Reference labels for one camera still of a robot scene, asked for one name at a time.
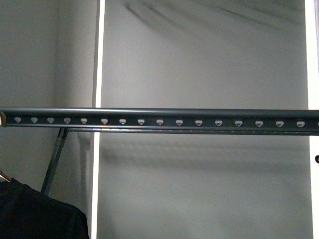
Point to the rear perforated rack rail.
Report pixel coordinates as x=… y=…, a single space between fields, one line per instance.
x=196 y=131

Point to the dark perforated hanging rail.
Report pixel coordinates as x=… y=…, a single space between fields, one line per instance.
x=215 y=119

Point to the grey rack support leg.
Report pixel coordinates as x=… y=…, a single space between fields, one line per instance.
x=58 y=146

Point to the black printed t-shirt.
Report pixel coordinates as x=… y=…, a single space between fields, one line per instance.
x=27 y=214

